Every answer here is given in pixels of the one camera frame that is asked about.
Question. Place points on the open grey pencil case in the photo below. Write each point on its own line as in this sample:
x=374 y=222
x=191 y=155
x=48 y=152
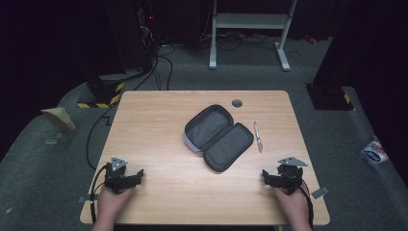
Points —
x=218 y=137

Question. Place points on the white and blue packet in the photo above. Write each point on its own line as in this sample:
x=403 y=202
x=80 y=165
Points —
x=373 y=152

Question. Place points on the silver pen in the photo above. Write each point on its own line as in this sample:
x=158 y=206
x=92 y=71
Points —
x=258 y=136

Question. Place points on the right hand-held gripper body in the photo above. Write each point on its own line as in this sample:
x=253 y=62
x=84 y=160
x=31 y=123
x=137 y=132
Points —
x=290 y=174

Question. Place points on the grey tape strip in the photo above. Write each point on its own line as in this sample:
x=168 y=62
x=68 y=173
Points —
x=87 y=198
x=319 y=192

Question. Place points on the white metal stand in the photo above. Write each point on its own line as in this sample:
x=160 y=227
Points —
x=250 y=20

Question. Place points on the person's left hand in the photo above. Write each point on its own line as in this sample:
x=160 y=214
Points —
x=112 y=202

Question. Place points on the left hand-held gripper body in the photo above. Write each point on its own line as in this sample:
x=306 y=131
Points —
x=116 y=174

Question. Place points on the small clear plastic piece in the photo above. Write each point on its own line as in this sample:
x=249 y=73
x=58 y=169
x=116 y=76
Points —
x=51 y=141

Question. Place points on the black yellow striped stand base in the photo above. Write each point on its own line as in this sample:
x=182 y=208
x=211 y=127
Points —
x=102 y=91

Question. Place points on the beige wedge-shaped object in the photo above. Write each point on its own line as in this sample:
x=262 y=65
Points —
x=59 y=116

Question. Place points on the person's right hand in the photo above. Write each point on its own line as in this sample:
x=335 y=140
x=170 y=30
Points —
x=293 y=205

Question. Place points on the dark box with yellow stripe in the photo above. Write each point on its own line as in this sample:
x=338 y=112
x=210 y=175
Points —
x=330 y=97

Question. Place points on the black computer tower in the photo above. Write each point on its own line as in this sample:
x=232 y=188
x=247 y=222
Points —
x=141 y=32

